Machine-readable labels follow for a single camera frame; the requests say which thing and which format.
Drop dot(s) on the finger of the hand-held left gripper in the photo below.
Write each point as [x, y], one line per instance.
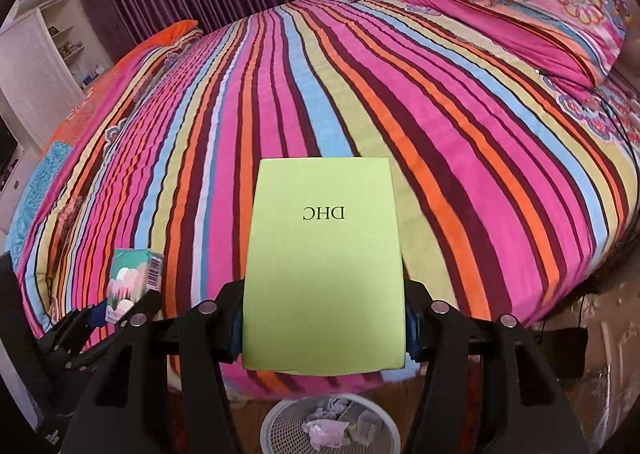
[97, 314]
[147, 303]

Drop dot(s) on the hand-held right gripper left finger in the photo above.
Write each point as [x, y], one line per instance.
[234, 334]

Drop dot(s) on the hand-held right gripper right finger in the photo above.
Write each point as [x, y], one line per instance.
[411, 329]

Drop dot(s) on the green forest-print tissue pack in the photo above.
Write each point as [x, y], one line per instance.
[132, 279]

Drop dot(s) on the white mesh wastebasket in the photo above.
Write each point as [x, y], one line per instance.
[280, 426]

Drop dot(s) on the light green cardboard box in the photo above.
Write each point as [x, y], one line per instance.
[325, 259]

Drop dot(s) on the white paper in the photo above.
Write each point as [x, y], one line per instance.
[325, 434]

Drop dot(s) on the small grey carton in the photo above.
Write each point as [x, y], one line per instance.
[367, 425]

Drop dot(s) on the crumpled white tissue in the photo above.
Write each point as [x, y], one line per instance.
[331, 405]

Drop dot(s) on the black power adapter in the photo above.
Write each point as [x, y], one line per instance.
[564, 351]

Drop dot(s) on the black television screen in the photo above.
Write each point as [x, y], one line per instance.
[6, 146]

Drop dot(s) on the beige embossed bed base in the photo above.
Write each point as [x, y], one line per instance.
[605, 334]

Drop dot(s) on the orange floral quilt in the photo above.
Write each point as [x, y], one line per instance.
[100, 108]

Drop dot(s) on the white shelf cabinet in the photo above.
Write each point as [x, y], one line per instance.
[45, 63]

